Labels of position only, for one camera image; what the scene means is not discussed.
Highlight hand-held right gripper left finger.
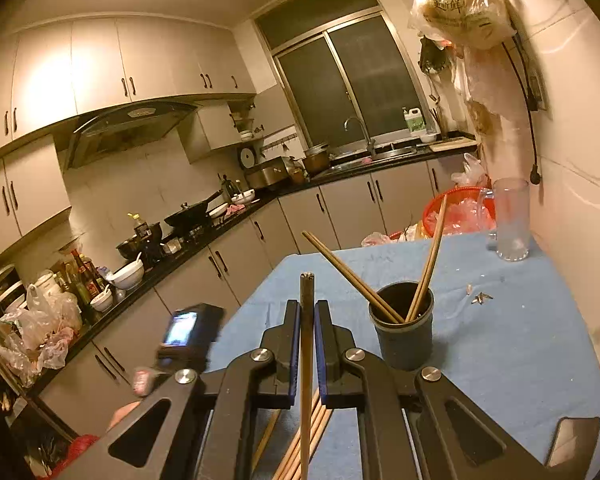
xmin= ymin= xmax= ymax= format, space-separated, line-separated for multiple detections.
xmin=55 ymin=300 xmax=303 ymax=480

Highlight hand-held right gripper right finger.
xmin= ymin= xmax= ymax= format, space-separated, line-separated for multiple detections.
xmin=314 ymin=300 xmax=551 ymax=480

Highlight black utensil holder cup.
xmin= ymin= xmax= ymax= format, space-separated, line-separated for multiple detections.
xmin=368 ymin=281 xmax=435 ymax=372

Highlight pile of wooden chopsticks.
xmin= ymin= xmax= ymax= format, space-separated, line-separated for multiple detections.
xmin=252 ymin=387 xmax=333 ymax=480

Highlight person's left hand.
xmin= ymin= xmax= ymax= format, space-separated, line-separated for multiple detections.
xmin=107 ymin=401 xmax=143 ymax=431

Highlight large white bowl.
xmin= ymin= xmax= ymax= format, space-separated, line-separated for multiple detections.
xmin=112 ymin=260 xmax=145 ymax=291

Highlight black pot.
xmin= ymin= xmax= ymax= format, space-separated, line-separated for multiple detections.
xmin=116 ymin=222 xmax=163 ymax=266

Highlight group of condiment bottles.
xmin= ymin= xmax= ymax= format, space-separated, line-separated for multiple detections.
xmin=55 ymin=252 xmax=107 ymax=311

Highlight black wok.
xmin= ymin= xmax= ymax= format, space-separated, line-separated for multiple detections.
xmin=164 ymin=190 xmax=223 ymax=228

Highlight white base cabinets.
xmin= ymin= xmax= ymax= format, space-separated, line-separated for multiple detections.
xmin=27 ymin=152 xmax=481 ymax=441

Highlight crumpled plastic bags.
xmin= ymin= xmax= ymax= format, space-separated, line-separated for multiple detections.
xmin=0 ymin=285 xmax=83 ymax=386

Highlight black kitchen countertop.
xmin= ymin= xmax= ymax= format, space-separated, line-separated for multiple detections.
xmin=27 ymin=135 xmax=481 ymax=396

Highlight red cloth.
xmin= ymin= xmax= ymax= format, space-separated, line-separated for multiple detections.
xmin=62 ymin=434 xmax=101 ymax=480

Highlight metal box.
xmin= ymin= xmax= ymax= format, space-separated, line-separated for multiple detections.
xmin=245 ymin=156 xmax=291 ymax=191

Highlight metal kettle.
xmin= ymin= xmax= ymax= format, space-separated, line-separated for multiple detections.
xmin=287 ymin=156 xmax=308 ymax=184

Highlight blue table cloth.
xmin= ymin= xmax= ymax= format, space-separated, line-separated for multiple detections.
xmin=207 ymin=232 xmax=600 ymax=480

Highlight copper pot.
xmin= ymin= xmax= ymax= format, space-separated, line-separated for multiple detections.
xmin=302 ymin=144 xmax=331 ymax=175

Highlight rice cooker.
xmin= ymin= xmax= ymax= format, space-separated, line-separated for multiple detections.
xmin=0 ymin=265 xmax=27 ymax=311

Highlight red plastic basket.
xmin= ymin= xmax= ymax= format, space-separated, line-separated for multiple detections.
xmin=422 ymin=186 xmax=497 ymax=236

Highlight metal faucet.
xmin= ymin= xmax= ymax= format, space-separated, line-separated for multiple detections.
xmin=344 ymin=116 xmax=377 ymax=157

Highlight black range hood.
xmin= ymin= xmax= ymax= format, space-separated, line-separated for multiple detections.
xmin=64 ymin=101 xmax=198 ymax=170

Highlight clear glass pitcher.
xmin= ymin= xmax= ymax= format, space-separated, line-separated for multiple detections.
xmin=487 ymin=177 xmax=531 ymax=262

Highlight wooden chopping board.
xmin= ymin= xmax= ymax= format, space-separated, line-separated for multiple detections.
xmin=429 ymin=136 xmax=478 ymax=153

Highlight green detergent bottle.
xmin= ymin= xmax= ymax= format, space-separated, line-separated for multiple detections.
xmin=402 ymin=106 xmax=426 ymax=136

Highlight black rectangular device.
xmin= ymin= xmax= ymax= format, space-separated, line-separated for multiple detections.
xmin=545 ymin=416 xmax=600 ymax=467

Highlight kitchen window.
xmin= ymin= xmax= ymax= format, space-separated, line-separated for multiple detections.
xmin=254 ymin=0 xmax=438 ymax=153

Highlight clear plastic bag bundle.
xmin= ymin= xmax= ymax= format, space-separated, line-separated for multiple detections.
xmin=452 ymin=42 xmax=531 ymax=181

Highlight dark hanging bag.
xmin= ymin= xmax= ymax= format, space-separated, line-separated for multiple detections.
xmin=419 ymin=35 xmax=453 ymax=73

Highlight printed plastic bag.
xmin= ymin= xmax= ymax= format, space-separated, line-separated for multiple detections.
xmin=409 ymin=0 xmax=518 ymax=51

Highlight white wall cabinets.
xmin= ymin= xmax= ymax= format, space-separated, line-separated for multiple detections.
xmin=0 ymin=17 xmax=258 ymax=241

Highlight black cable with plug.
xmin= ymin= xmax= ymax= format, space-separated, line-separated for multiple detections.
xmin=500 ymin=35 xmax=543 ymax=186

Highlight wall socket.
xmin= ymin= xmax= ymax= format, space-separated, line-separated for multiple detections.
xmin=527 ymin=72 xmax=549 ymax=111

